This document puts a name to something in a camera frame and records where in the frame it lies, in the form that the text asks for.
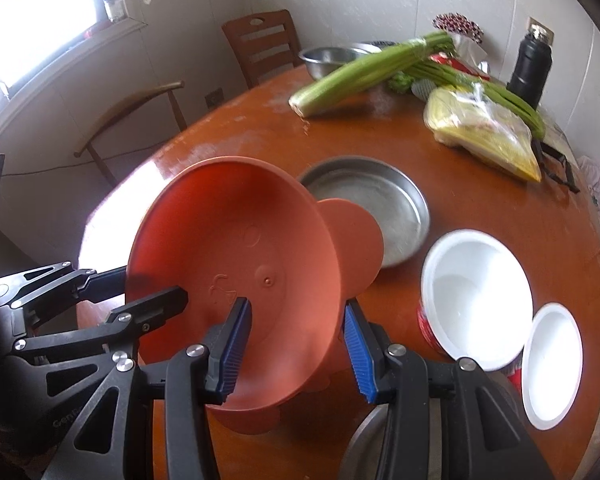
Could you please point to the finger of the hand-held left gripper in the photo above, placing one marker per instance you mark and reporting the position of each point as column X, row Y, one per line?
column 105, row 282
column 155, row 305

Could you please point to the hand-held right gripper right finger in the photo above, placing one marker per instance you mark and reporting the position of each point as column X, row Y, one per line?
column 357, row 355

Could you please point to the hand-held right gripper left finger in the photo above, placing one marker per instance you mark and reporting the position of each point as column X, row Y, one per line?
column 235, row 345

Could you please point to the steel basin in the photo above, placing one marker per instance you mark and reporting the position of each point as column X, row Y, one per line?
column 367, row 435

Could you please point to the orange pig-shaped plastic plate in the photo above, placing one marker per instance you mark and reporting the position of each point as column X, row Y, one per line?
column 230, row 240

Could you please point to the large white bowl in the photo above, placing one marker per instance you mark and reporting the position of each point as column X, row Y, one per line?
column 475, row 300

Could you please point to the round steel pan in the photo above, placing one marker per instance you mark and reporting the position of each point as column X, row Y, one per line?
column 380, row 210

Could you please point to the light wooden curved chair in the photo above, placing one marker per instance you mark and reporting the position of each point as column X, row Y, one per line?
column 130, row 115

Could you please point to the small white bowl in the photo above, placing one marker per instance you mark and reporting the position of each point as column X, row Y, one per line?
column 550, row 365

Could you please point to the yellow noodle bag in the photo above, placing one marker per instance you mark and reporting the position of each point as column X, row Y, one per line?
column 485, row 130

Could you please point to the window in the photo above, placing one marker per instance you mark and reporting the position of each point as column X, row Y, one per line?
column 40, row 20

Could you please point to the white foam net sleeve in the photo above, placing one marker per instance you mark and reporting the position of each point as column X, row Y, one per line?
column 421, row 90

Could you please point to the green leafy vegetable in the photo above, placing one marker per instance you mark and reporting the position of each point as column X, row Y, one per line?
column 401, row 82

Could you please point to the dark wooden slatted chair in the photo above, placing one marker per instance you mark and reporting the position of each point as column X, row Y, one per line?
column 265, row 45

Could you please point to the thick celery bunch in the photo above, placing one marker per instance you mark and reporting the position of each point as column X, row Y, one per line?
column 360, row 72

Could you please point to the steel mixing bowl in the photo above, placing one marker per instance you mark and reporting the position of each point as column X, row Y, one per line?
column 325, row 60

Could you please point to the thin celery bunch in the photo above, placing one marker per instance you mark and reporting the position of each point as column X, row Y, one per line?
column 505, row 92

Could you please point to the red food package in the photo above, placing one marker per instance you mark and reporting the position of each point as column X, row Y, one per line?
column 455, row 65

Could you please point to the steel bowl with dark rim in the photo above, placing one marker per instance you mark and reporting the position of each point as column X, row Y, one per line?
column 375, row 46

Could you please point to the black thermos bottle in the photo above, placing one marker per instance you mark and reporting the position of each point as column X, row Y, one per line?
column 527, row 70

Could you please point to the red white patterned bouquet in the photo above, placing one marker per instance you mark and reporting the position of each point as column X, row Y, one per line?
column 457, row 24

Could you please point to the low wall socket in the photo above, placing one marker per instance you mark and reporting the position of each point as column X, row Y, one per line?
column 214, row 97

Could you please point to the wall power socket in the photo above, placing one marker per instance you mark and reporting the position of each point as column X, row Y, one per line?
column 541, row 27

